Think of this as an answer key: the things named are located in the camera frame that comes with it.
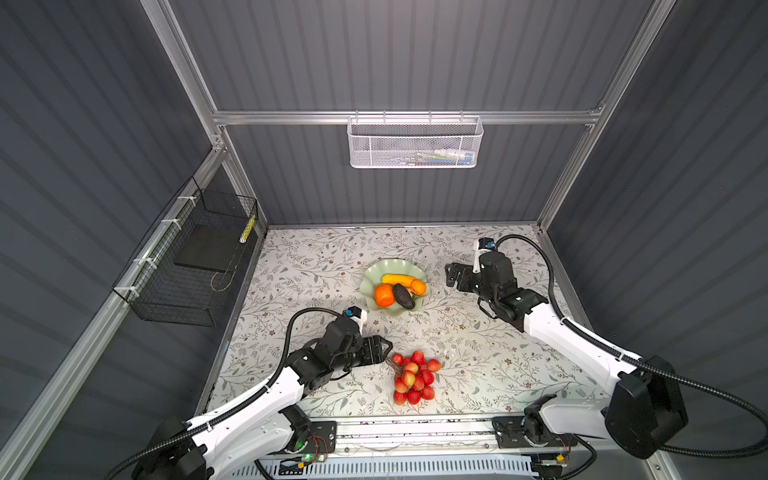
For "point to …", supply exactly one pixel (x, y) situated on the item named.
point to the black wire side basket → (183, 272)
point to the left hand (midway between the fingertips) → (386, 347)
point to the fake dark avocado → (403, 296)
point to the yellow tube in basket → (246, 231)
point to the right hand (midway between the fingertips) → (463, 269)
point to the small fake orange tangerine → (418, 287)
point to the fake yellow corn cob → (401, 279)
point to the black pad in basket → (211, 246)
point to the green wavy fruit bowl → (374, 275)
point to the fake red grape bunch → (414, 378)
